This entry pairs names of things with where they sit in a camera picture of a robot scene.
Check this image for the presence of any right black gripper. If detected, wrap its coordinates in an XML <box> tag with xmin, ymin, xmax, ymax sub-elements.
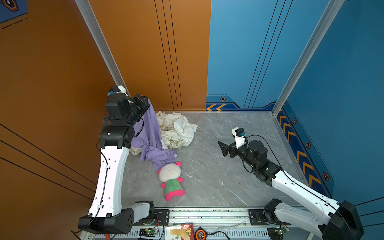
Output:
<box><xmin>218</xmin><ymin>141</ymin><xmax>259</xmax><ymax>171</ymax></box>

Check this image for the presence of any purple t-shirt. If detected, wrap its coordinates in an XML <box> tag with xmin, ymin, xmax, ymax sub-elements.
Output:
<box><xmin>131</xmin><ymin>106</ymin><xmax>178</xmax><ymax>171</ymax></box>

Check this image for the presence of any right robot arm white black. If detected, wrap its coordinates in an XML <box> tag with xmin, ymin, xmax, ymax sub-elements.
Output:
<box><xmin>218</xmin><ymin>141</ymin><xmax>365</xmax><ymax>240</ymax></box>

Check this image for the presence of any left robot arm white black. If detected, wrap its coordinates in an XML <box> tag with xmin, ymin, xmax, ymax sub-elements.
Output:
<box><xmin>78</xmin><ymin>93</ymin><xmax>155</xmax><ymax>235</ymax></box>

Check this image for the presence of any cream patterned cloth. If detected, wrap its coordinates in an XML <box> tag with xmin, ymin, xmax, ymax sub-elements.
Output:
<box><xmin>131</xmin><ymin>109</ymin><xmax>198</xmax><ymax>155</ymax></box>

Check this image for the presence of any white plain cloth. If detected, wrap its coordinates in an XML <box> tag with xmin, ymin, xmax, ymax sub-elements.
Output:
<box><xmin>156</xmin><ymin>112</ymin><xmax>198</xmax><ymax>149</ymax></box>

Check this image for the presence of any pink green plush toy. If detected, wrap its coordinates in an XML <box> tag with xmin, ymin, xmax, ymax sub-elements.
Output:
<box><xmin>158</xmin><ymin>162</ymin><xmax>185</xmax><ymax>202</ymax></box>

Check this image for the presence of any red printed card packet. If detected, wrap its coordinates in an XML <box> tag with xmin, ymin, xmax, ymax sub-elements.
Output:
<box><xmin>165</xmin><ymin>223</ymin><xmax>195</xmax><ymax>240</ymax></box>

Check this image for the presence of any orange black tape measure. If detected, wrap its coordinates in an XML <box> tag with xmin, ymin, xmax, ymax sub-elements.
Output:
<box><xmin>195</xmin><ymin>228</ymin><xmax>207</xmax><ymax>240</ymax></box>

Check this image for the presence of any green circuit board right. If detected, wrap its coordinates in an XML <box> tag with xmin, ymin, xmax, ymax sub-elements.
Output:
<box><xmin>274</xmin><ymin>227</ymin><xmax>290</xmax><ymax>235</ymax></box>

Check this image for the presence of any green circuit board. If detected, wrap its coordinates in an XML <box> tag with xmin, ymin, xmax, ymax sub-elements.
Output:
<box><xmin>274</xmin><ymin>227</ymin><xmax>290</xmax><ymax>235</ymax></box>
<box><xmin>138</xmin><ymin>229</ymin><xmax>160</xmax><ymax>240</ymax></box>

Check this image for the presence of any green circuit board left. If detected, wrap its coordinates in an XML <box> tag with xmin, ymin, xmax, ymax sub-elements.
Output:
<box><xmin>138</xmin><ymin>229</ymin><xmax>160</xmax><ymax>240</ymax></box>

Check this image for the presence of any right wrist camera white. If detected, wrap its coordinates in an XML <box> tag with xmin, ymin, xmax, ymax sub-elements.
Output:
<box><xmin>232</xmin><ymin>128</ymin><xmax>246</xmax><ymax>149</ymax></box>

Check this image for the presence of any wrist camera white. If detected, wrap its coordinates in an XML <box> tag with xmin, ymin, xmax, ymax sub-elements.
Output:
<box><xmin>232</xmin><ymin>128</ymin><xmax>246</xmax><ymax>149</ymax></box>
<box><xmin>107</xmin><ymin>85</ymin><xmax>128</xmax><ymax>96</ymax></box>

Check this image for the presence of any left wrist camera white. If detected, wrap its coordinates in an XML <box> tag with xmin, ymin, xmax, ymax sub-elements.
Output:
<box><xmin>107</xmin><ymin>85</ymin><xmax>128</xmax><ymax>96</ymax></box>

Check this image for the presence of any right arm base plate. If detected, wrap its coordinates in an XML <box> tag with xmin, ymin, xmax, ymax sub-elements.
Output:
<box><xmin>248</xmin><ymin>209</ymin><xmax>281</xmax><ymax>226</ymax></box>

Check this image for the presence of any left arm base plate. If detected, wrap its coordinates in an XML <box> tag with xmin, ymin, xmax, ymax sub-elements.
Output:
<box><xmin>139</xmin><ymin>209</ymin><xmax>170</xmax><ymax>226</ymax></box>

